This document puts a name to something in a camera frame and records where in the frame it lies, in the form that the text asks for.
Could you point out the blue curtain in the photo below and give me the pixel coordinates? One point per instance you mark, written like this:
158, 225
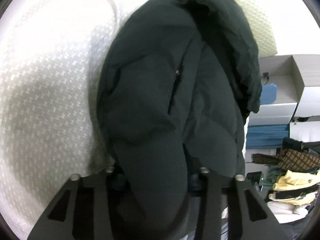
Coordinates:
265, 137

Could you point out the yellow folded garment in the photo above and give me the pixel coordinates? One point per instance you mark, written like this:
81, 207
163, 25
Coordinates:
292, 181

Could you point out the green garment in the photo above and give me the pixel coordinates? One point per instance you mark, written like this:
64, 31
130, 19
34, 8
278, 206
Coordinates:
268, 177

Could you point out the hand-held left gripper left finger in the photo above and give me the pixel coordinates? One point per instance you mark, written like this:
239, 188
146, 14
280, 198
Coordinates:
100, 192

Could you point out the white folded garment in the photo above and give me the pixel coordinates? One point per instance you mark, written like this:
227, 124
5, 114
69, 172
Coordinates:
285, 207

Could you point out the grey textured duvet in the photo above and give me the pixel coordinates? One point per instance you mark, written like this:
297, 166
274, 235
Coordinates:
50, 80

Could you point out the dark hanging clothes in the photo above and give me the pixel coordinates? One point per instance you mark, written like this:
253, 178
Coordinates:
297, 143

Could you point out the brown patterned hanging garment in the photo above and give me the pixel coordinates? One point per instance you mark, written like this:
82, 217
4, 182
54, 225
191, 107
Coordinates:
300, 158

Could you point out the cream quilted headboard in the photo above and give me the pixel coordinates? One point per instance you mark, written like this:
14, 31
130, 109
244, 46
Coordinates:
257, 25

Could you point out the black puffer jacket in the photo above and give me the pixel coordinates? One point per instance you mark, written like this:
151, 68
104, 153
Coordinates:
150, 92

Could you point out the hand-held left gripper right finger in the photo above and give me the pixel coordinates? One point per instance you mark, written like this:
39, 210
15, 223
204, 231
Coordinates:
212, 192

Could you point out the open white cardboard box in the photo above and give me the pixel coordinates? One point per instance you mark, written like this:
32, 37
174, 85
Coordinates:
282, 70

